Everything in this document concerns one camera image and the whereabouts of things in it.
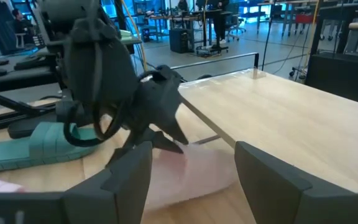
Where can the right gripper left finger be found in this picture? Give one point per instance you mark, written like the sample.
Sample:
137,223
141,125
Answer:
126,193

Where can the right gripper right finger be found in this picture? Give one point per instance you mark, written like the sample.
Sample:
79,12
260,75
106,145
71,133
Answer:
275,193

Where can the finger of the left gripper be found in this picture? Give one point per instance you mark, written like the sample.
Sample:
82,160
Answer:
166,143
176,132

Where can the green slide sandal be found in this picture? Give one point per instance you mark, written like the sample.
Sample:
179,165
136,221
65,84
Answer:
26,149

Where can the black slide sandal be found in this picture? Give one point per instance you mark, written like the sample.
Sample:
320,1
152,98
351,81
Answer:
23,129

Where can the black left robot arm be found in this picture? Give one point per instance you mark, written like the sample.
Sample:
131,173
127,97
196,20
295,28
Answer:
98,62

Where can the black computer tower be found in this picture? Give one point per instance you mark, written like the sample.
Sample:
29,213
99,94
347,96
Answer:
180,40

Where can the person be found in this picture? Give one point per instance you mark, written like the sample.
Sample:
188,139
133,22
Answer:
220,21
20,26

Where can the black cabinet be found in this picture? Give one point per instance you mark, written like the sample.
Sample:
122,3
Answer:
340,77

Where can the black desk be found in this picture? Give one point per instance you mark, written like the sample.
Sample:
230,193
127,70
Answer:
17,74

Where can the black metal table frame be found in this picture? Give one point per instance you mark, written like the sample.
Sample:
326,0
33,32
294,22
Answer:
5,105

